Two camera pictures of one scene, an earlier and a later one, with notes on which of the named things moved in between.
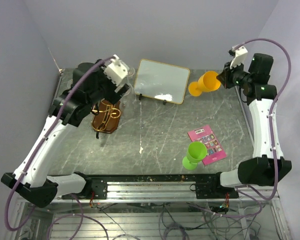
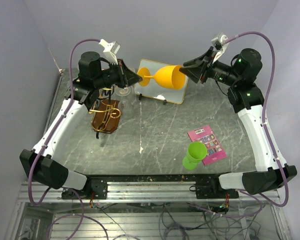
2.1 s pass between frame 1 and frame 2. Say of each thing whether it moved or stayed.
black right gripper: moved
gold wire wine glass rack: stayed
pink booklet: stayed
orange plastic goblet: moved
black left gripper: moved
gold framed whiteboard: stayed
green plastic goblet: stayed
